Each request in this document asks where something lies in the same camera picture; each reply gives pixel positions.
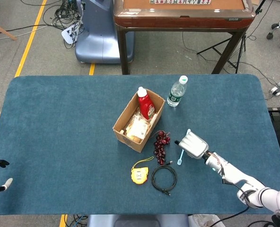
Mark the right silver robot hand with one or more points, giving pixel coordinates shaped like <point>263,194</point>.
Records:
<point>194,146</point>

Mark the light blue toothbrush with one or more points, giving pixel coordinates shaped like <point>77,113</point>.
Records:
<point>179,161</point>

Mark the bunch of red grapes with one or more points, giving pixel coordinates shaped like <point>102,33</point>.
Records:
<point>160,147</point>

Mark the clear plastic food package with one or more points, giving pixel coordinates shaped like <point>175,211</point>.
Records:
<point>137,128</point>

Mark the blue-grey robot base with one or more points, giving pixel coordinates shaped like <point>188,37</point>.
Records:
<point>97,42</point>

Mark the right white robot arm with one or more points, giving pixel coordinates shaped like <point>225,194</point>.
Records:
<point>234,175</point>

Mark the open cardboard box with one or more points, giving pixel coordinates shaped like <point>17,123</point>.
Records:
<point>130,143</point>

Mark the clear water bottle green label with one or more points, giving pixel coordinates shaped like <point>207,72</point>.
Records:
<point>176,94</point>

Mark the yellow tape measure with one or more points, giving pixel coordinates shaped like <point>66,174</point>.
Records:
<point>140,176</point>

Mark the red bottle white cap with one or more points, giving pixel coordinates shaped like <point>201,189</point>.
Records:
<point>146,104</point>

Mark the teal table cloth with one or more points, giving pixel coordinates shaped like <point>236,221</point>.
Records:
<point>59,142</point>

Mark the clear plastic bag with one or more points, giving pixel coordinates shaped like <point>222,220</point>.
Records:
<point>201,221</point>

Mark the grey robot torso base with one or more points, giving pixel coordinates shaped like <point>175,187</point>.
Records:
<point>137,221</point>

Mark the black tripod stand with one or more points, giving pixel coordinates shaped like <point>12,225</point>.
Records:
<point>243,42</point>

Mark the brown mahjong table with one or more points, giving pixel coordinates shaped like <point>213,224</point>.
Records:
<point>177,20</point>

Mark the wooden easel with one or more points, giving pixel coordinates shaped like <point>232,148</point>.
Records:
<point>2,30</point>

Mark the row of face-up mahjong tiles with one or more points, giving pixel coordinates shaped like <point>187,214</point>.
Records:
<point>177,2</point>

